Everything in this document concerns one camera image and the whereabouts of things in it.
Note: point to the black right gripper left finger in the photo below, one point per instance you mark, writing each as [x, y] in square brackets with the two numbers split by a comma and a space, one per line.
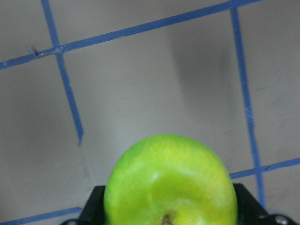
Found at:
[93, 211]

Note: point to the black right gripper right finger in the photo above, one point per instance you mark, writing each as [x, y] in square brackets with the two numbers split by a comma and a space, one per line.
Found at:
[250, 211]

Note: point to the green apple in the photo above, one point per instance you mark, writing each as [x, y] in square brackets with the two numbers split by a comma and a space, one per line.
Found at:
[170, 180]

